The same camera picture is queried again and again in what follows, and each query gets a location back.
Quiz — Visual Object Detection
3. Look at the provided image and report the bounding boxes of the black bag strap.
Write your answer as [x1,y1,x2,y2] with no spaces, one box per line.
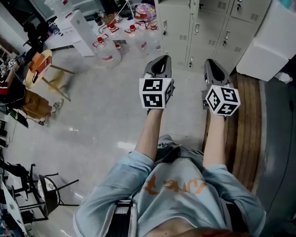
[113,200,134,237]
[225,202,242,237]

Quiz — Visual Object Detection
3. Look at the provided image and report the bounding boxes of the small cardboard box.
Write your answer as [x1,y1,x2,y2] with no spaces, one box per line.
[102,13,119,26]

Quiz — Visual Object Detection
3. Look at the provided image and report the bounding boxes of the black metal chair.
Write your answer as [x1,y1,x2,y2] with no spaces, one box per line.
[0,154,40,207]

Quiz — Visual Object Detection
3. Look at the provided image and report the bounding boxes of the large white box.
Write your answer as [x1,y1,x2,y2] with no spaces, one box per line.
[236,0,296,82]

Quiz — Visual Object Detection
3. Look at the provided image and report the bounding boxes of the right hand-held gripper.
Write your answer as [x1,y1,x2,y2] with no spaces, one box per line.
[201,58,242,121]

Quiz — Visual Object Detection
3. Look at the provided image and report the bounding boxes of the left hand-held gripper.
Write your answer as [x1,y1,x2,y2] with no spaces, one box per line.
[139,55,176,115]

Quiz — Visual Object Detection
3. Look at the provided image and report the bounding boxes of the orange box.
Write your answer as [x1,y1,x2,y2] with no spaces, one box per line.
[29,52,52,84]

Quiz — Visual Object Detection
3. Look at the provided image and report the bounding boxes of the light blue printed shirt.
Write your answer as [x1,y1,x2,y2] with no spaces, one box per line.
[73,150,267,237]

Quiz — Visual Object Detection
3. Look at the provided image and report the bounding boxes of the black office chair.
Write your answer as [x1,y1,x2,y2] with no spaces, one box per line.
[22,21,52,59]

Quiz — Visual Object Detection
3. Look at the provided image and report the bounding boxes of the grey trousers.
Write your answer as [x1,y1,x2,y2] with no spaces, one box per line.
[155,134,205,165]

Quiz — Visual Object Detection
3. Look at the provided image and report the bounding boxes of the colourful patterned helmet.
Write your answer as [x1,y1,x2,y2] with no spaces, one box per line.
[134,3,156,22]

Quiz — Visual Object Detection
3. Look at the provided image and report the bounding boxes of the white water dispenser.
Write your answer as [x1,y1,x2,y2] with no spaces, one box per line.
[69,8,97,57]

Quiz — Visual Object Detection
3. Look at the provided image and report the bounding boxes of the grey metal lockers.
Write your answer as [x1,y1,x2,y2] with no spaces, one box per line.
[151,0,278,72]

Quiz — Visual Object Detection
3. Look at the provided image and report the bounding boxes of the black flask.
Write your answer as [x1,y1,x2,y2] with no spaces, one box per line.
[92,11,103,26]

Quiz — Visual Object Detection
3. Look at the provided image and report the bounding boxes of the person's left forearm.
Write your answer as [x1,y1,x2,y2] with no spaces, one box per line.
[135,108,163,162]

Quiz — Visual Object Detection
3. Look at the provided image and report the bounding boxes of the black cable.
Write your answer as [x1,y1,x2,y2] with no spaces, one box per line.
[267,90,296,214]

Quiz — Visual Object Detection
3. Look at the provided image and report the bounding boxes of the clear red-capped water bottle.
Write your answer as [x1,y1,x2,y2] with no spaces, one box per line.
[144,21,163,55]
[105,23,127,50]
[92,33,122,68]
[124,24,149,59]

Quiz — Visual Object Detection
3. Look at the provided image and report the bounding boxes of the round wooden stool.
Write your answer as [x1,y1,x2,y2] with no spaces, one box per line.
[24,49,76,103]

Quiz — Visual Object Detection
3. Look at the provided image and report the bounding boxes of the white table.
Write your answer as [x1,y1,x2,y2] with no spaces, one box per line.
[45,13,161,51]

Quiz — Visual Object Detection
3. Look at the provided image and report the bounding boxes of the small blue box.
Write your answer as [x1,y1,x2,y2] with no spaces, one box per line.
[48,21,60,36]

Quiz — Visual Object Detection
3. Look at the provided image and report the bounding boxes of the person's right forearm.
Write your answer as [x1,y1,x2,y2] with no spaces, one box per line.
[202,114,228,169]

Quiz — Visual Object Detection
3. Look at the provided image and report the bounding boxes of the black metal stool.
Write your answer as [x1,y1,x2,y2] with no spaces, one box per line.
[37,172,81,218]

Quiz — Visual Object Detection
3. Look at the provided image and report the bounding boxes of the white cord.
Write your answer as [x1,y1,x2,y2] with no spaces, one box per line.
[110,0,142,26]

